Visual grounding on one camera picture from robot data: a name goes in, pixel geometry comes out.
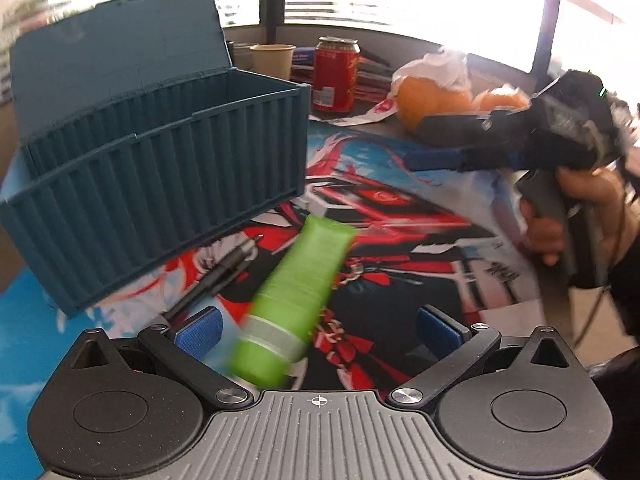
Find thin black cable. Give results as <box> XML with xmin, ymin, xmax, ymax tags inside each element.
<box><xmin>572</xmin><ymin>180</ymin><xmax>629</xmax><ymax>349</ymax></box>

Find red drink can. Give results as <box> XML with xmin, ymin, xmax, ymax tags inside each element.
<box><xmin>312</xmin><ymin>36</ymin><xmax>361</xmax><ymax>113</ymax></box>

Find white tissue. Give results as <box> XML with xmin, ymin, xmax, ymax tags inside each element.
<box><xmin>392</xmin><ymin>47</ymin><xmax>471</xmax><ymax>94</ymax></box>

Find colourful printed desk mat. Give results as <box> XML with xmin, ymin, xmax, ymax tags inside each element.
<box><xmin>0</xmin><ymin>119</ymin><xmax>547</xmax><ymax>411</ymax></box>

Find window blinds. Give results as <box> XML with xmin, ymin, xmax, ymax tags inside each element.
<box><xmin>0</xmin><ymin>0</ymin><xmax>551</xmax><ymax>72</ymax></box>

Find orange peel piece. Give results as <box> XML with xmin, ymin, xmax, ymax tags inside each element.
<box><xmin>470</xmin><ymin>87</ymin><xmax>531</xmax><ymax>114</ymax></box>

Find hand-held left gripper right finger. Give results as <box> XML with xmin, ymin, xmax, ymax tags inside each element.
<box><xmin>389</xmin><ymin>303</ymin><xmax>576</xmax><ymax>407</ymax></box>

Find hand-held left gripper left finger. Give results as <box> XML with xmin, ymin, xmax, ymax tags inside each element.
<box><xmin>69</xmin><ymin>307</ymin><xmax>254</xmax><ymax>409</ymax></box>

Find orange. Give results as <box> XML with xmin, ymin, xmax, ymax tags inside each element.
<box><xmin>395</xmin><ymin>74</ymin><xmax>474</xmax><ymax>134</ymax></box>

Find red and white wrapper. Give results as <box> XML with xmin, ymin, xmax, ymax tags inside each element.
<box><xmin>309</xmin><ymin>97</ymin><xmax>401</xmax><ymax>126</ymax></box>

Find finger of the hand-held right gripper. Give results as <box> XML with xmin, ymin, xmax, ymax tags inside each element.
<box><xmin>403</xmin><ymin>147</ymin><xmax>512</xmax><ymax>174</ymax></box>
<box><xmin>417</xmin><ymin>112</ymin><xmax>494</xmax><ymax>149</ymax></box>

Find person's right hand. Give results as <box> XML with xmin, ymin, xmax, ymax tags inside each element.
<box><xmin>519</xmin><ymin>167</ymin><xmax>626</xmax><ymax>267</ymax></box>

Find blue container storage box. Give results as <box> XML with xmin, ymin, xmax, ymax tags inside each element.
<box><xmin>0</xmin><ymin>0</ymin><xmax>314</xmax><ymax>319</ymax></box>

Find black pen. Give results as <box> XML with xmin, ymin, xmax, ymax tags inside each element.
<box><xmin>160</xmin><ymin>236</ymin><xmax>261</xmax><ymax>322</ymax></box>

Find beige paper cup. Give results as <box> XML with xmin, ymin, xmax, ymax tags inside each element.
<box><xmin>249</xmin><ymin>44</ymin><xmax>297</xmax><ymax>82</ymax></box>

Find green plastic tube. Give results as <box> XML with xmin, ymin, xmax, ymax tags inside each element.
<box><xmin>229</xmin><ymin>213</ymin><xmax>359</xmax><ymax>389</ymax></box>

